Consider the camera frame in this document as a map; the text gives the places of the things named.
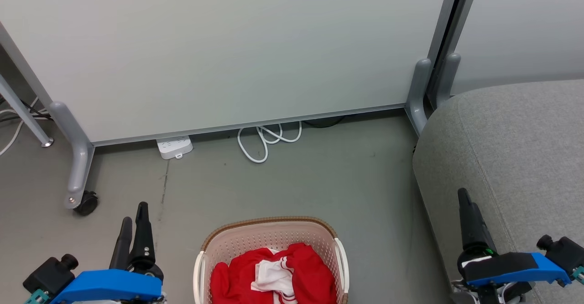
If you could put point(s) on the grey fabric sofa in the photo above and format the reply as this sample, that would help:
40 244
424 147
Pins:
511 158

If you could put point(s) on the white power strip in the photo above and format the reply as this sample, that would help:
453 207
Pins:
174 146

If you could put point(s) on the blue left camera mount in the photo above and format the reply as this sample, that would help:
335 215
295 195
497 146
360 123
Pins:
109 285

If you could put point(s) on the black caster wheel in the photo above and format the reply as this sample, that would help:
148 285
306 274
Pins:
86 202

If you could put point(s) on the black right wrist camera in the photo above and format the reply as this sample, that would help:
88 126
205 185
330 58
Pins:
565 249

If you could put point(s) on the beige plastic laundry basket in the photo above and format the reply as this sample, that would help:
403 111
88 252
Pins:
273 233

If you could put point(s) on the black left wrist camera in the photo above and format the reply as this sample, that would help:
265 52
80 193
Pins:
50 272

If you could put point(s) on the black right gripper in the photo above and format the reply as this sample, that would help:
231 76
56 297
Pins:
477 254

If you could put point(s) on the red and white garment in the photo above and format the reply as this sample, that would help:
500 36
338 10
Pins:
310 272

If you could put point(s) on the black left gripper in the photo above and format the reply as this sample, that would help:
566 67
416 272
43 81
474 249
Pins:
154 271

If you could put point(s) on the white partition panel grey frame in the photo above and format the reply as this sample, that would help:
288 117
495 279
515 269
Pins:
228 44
524 25

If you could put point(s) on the grey partition foot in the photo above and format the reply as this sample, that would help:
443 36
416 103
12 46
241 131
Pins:
80 158
448 78
417 94

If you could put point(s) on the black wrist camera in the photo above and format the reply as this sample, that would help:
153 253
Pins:
565 249
50 272

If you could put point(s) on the grey metal table leg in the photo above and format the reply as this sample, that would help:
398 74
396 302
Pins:
23 112

